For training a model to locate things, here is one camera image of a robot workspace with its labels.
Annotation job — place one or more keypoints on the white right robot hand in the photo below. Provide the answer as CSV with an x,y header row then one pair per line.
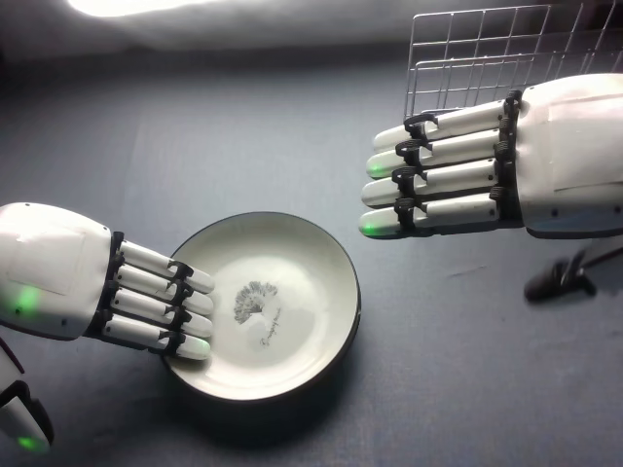
x,y
569,146

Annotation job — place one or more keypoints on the white backdrop sheet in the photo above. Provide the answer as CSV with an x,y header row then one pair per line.
x,y
243,24

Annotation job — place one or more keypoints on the grey table cloth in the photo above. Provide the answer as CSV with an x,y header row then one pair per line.
x,y
243,146

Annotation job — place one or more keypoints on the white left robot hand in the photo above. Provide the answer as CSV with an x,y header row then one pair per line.
x,y
44,262

